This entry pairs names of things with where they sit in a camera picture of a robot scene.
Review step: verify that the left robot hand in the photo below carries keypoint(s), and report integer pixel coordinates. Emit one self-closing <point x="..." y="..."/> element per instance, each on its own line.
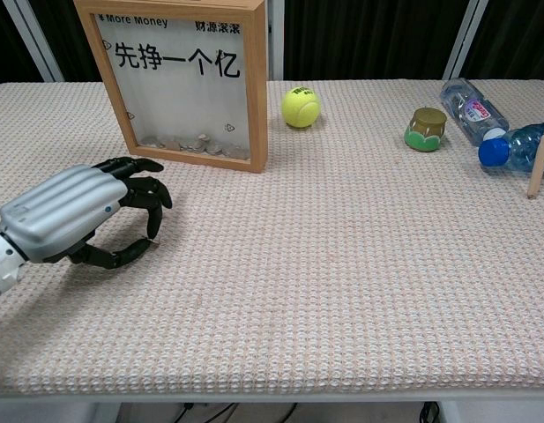
<point x="64" y="207"/>

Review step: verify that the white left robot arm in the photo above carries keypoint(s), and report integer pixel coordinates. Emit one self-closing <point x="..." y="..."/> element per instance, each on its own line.
<point x="0" y="264"/>

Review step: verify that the pile of silver coins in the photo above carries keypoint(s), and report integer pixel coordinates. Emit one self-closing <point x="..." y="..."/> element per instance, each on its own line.
<point x="196" y="145"/>

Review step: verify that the woven beige tablecloth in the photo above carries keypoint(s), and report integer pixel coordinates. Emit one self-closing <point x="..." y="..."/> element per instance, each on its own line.
<point x="298" y="273"/>

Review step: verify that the yellow tennis ball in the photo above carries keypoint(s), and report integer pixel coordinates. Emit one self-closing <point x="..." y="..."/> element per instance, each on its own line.
<point x="300" y="107"/>

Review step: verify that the black curtain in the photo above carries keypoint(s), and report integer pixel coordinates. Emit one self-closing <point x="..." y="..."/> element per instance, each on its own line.
<point x="364" y="39"/>

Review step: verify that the green and brown toy pot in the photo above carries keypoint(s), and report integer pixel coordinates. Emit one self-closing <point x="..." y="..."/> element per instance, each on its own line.
<point x="425" y="132"/>

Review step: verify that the clear bottle with pink label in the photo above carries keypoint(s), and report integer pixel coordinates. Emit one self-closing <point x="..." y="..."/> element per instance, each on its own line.
<point x="460" y="99"/>

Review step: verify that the clear bottle with blue cap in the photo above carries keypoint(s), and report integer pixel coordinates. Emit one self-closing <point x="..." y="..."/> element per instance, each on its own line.
<point x="518" y="150"/>

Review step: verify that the wooden stick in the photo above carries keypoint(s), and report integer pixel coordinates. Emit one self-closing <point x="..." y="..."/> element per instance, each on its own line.
<point x="538" y="167"/>

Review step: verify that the white metal frame post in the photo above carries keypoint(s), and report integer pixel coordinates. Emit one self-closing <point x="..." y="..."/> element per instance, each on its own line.
<point x="35" y="42"/>
<point x="465" y="39"/>
<point x="276" y="39"/>

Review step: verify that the wooden frame money box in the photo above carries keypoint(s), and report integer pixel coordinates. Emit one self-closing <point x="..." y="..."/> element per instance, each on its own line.
<point x="255" y="88"/>

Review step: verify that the white table frame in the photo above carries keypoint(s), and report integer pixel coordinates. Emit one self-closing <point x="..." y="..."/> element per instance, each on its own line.
<point x="496" y="412"/>

